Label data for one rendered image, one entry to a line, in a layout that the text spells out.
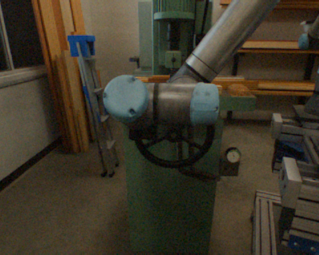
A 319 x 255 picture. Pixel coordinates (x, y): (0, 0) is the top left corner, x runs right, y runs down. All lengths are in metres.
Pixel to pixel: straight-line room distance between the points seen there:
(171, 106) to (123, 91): 0.08
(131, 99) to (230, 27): 0.25
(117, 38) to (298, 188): 3.17
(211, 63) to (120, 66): 3.08
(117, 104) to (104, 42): 3.24
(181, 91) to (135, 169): 0.74
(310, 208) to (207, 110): 0.46
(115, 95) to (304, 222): 0.62
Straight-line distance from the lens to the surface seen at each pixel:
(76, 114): 2.38
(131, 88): 0.36
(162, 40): 1.15
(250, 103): 0.99
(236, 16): 0.49
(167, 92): 0.37
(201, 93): 0.37
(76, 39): 1.80
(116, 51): 3.53
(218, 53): 0.48
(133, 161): 1.05
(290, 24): 3.61
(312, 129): 1.17
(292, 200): 0.72
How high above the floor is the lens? 1.11
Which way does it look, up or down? 21 degrees down
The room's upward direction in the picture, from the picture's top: straight up
